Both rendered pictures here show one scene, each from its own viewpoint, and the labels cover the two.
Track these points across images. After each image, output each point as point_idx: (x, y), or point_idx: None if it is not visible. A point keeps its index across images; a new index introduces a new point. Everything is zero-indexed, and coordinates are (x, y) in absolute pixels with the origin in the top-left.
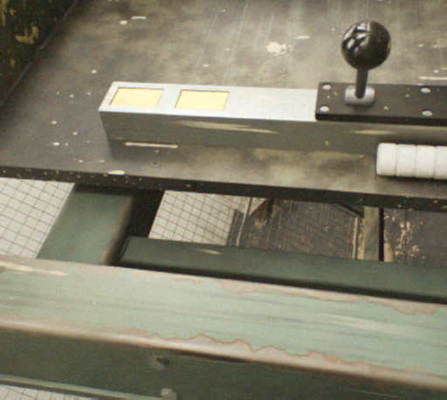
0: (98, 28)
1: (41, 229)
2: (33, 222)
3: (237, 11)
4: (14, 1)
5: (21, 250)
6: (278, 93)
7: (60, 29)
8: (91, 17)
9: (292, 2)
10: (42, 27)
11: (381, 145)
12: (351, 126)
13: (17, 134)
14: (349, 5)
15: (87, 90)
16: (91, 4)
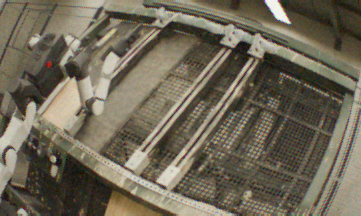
0: (143, 29)
1: None
2: None
3: (132, 45)
4: (139, 16)
5: (358, 158)
6: (101, 43)
7: (147, 25)
8: (148, 28)
9: (128, 52)
10: (144, 22)
11: None
12: None
13: (122, 24)
14: (120, 59)
15: (126, 29)
16: (153, 28)
